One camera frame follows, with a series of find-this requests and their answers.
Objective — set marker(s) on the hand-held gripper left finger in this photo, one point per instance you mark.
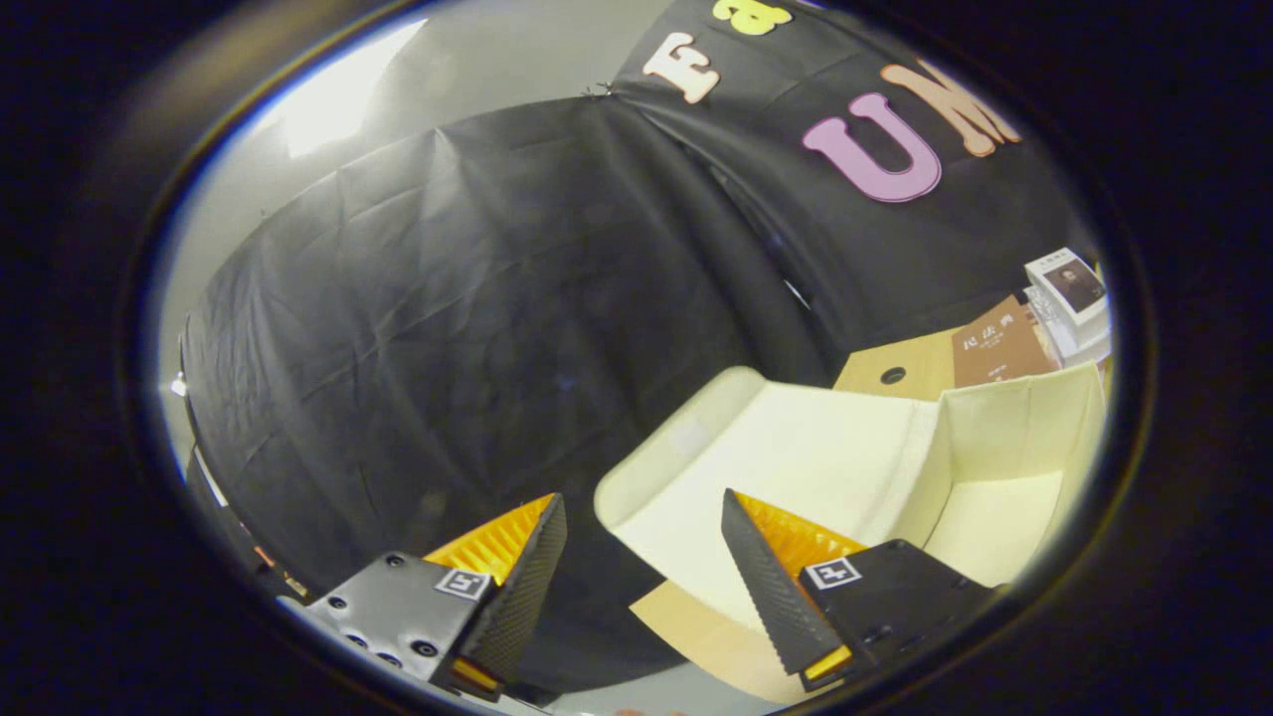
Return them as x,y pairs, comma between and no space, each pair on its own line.
522,597

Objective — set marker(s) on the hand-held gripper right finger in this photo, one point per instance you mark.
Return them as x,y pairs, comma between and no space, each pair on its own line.
771,592

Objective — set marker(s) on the grey fabric storage box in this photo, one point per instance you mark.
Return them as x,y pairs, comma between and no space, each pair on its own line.
816,447

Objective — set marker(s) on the black backdrop cloth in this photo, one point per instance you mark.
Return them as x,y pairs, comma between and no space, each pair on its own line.
448,348

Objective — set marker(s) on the brown cover book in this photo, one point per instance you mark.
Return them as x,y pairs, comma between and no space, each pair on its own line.
1000,348

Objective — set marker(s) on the white patterned cover book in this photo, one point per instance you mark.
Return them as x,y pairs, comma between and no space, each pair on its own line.
1079,333

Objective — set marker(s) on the white portrait cover book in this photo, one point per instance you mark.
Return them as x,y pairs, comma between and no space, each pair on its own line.
1072,283

